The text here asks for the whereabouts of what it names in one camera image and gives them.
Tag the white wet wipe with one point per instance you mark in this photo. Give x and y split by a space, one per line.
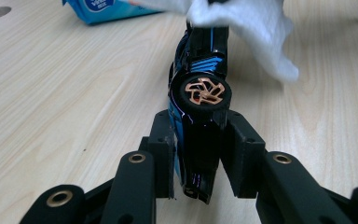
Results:
248 28

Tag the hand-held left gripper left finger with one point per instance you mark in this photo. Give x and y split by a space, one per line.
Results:
161 155

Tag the blue toy car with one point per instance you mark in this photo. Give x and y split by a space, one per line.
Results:
203 93

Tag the blue wet wipes pack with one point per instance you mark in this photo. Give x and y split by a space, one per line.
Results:
105 11

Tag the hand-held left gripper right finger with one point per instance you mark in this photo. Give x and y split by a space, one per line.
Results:
244 158

